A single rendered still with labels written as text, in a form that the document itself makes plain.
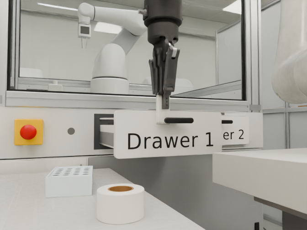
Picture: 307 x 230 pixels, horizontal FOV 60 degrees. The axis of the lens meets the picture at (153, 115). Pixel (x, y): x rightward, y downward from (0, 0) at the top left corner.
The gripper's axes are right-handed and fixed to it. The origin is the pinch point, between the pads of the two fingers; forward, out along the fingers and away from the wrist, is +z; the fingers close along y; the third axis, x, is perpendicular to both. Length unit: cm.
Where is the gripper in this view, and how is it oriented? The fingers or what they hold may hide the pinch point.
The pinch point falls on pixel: (163, 109)
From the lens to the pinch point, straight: 63.6
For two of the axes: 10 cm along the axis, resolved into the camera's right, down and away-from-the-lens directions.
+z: 0.0, 10.0, -0.4
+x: 9.2, 0.1, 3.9
